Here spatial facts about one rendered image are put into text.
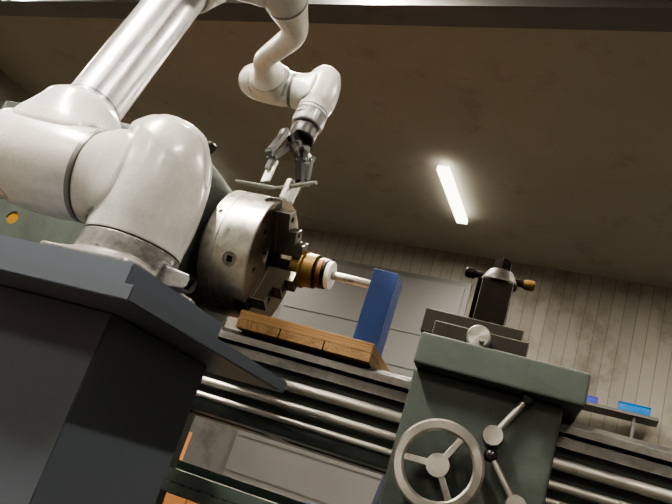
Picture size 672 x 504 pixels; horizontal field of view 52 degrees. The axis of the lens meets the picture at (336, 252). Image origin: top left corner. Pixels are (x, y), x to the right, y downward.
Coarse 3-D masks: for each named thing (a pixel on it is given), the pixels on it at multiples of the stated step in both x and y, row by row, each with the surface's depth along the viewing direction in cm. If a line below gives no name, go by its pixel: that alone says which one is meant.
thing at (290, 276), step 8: (264, 272) 166; (272, 272) 166; (280, 272) 165; (288, 272) 165; (264, 280) 164; (272, 280) 164; (280, 280) 164; (288, 280) 163; (256, 288) 162; (264, 288) 162; (272, 288) 163; (280, 288) 162; (288, 288) 166; (256, 296) 161; (264, 296) 160; (272, 296) 164; (280, 296) 164; (240, 304) 162; (248, 304) 162; (256, 304) 162; (264, 304) 160
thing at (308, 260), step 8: (304, 256) 165; (312, 256) 165; (320, 256) 167; (296, 264) 166; (304, 264) 164; (312, 264) 164; (320, 264) 164; (296, 272) 164; (304, 272) 164; (312, 272) 164; (320, 272) 163; (296, 280) 165; (304, 280) 164; (312, 280) 164; (320, 280) 163; (312, 288) 167; (320, 288) 166
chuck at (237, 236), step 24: (240, 216) 160; (264, 216) 160; (216, 240) 158; (240, 240) 157; (264, 240) 162; (216, 264) 158; (240, 264) 156; (264, 264) 166; (216, 288) 160; (240, 288) 157; (240, 312) 163; (264, 312) 172
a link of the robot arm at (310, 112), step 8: (304, 104) 191; (312, 104) 190; (296, 112) 192; (304, 112) 189; (312, 112) 190; (320, 112) 191; (296, 120) 191; (304, 120) 190; (312, 120) 189; (320, 120) 191; (320, 128) 191
